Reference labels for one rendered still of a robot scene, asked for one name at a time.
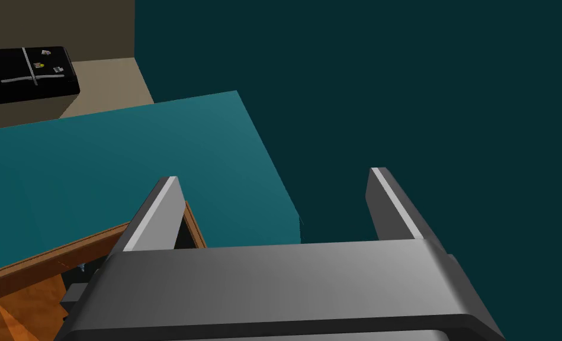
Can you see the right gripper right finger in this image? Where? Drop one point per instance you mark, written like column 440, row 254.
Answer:
column 393, row 213

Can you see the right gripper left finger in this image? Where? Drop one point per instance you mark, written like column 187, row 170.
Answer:
column 155, row 218

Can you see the black refrigerator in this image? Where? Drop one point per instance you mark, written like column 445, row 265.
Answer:
column 25, row 76

